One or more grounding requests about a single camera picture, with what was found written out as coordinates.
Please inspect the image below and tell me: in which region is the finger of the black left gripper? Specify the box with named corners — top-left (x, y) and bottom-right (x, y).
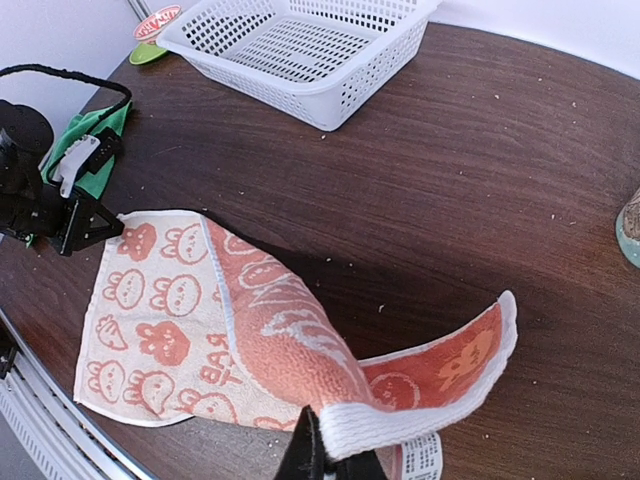
top-left (79, 200), bottom-right (124, 248)

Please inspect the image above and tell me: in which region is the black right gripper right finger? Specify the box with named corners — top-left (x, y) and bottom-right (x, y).
top-left (334, 451), bottom-right (387, 480)

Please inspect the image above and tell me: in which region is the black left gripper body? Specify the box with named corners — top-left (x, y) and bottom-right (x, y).
top-left (50, 194), bottom-right (100, 256)

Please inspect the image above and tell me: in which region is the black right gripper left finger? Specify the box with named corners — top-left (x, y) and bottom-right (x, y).
top-left (274, 406), bottom-right (333, 480)

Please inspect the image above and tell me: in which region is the green microfiber towel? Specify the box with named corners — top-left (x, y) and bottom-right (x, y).
top-left (41, 101), bottom-right (132, 200)

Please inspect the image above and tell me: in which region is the orange bunny pattern towel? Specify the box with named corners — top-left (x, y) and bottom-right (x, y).
top-left (74, 210), bottom-right (517, 479)

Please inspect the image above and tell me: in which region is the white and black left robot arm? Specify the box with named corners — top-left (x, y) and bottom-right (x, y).
top-left (1, 100), bottom-right (124, 256)

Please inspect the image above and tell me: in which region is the green saucer plate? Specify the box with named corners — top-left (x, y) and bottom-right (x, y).
top-left (128, 43), bottom-right (168, 66)

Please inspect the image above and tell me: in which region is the red patterned ceramic bowl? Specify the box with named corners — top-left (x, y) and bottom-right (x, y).
top-left (133, 4), bottom-right (182, 44)

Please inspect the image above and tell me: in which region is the white plastic mesh basket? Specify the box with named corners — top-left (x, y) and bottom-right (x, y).
top-left (158, 0), bottom-right (440, 132)

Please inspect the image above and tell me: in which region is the cream patterned ceramic mug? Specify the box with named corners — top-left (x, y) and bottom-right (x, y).
top-left (616, 189), bottom-right (640, 268)

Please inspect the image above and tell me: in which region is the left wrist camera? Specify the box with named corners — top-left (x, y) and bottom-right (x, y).
top-left (51, 127), bottom-right (123, 199)

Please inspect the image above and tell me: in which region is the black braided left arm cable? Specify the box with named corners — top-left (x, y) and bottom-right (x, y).
top-left (0, 63), bottom-right (133, 131)

